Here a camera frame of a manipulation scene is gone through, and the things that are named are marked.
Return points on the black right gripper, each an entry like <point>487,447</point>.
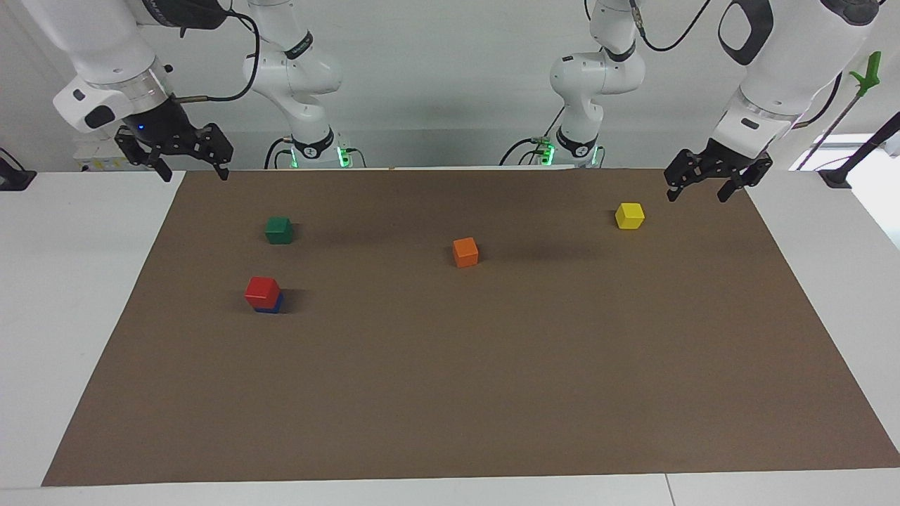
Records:
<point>162,130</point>

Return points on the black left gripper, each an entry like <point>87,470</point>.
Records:
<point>728,158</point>

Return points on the red wooden block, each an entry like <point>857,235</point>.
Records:
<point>261,290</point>

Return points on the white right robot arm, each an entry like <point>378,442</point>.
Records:
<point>98,49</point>

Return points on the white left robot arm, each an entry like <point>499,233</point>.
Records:
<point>787,63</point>

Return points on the yellow wooden block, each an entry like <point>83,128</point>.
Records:
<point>630,216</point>

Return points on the green wooden block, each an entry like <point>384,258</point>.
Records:
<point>279,230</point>

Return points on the blue wooden block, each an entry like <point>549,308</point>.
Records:
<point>271,308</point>

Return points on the orange wooden block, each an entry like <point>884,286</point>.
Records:
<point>465,252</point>

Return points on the white cardboard box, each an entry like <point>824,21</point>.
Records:
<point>95,158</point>

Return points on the green lit connector box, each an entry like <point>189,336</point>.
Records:
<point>546,151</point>
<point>344,156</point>

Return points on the green tipped grabber stick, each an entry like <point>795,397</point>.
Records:
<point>866,76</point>

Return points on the brown paper table mat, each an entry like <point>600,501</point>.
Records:
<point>450,365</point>

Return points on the black clamp mount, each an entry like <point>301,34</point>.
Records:
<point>14,176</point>

